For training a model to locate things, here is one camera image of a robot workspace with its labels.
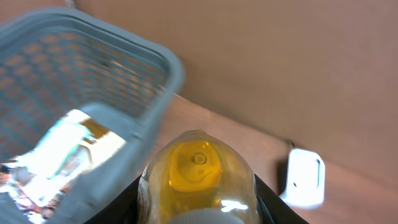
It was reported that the white barcode scanner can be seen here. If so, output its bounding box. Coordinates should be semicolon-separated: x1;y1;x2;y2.
279;148;325;209

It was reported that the grey plastic basket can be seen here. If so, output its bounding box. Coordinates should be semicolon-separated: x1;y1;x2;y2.
1;8;185;223

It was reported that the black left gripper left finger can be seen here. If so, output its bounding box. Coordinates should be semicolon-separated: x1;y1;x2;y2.
84;176;141;224

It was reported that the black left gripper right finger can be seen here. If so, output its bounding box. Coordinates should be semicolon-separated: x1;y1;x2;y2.
254;175;308;224

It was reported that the yellow liquid plastic bottle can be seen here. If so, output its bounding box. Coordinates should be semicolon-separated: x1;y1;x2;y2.
137;130;261;223

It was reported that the beige snack pouch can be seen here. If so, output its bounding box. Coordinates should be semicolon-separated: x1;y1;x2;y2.
1;109;126;223

